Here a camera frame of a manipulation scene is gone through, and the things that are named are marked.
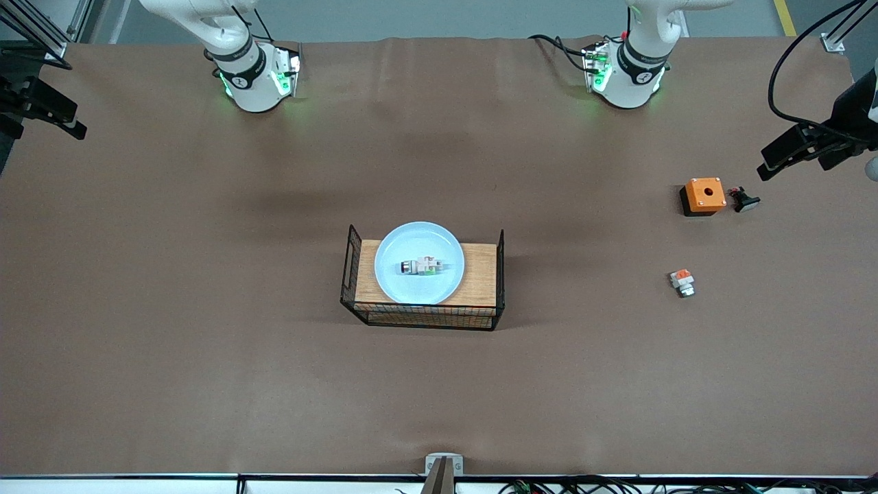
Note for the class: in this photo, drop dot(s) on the red push button switch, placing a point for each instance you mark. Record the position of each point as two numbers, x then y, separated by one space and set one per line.
429 265

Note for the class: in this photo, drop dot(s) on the tan support bar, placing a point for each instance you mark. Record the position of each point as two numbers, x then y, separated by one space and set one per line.
439 480

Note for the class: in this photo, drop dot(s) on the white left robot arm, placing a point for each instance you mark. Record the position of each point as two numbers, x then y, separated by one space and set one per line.
631 89

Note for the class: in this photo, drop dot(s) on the brown paper table cover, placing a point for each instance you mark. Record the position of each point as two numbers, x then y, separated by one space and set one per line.
206 398

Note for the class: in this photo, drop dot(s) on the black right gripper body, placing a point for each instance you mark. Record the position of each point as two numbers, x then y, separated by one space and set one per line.
14 97

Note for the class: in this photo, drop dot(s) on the aluminium frame profile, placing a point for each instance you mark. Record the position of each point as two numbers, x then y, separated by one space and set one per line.
834 44
41 38

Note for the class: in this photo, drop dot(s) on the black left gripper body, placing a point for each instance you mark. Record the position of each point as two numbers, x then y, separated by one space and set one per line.
848 114

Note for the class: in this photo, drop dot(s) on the black push button head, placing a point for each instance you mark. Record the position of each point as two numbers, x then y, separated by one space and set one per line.
745 203

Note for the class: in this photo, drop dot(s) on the light blue round plate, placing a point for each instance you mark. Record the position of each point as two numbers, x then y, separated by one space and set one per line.
411 288

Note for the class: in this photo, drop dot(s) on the grey metal bracket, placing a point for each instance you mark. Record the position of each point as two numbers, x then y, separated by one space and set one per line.
432 460

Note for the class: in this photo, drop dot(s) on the wooden board lid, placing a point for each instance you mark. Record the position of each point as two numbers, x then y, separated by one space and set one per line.
480 274

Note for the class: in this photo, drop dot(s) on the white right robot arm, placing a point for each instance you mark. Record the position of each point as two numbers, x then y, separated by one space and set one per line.
254 89

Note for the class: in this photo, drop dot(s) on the white table edge rail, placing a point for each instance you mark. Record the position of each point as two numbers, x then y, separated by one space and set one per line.
103 486

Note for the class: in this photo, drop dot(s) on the orange button enclosure box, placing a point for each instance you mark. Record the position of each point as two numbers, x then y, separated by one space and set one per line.
698 200

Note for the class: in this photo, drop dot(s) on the orange white switch block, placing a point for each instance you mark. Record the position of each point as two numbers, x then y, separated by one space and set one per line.
682 281

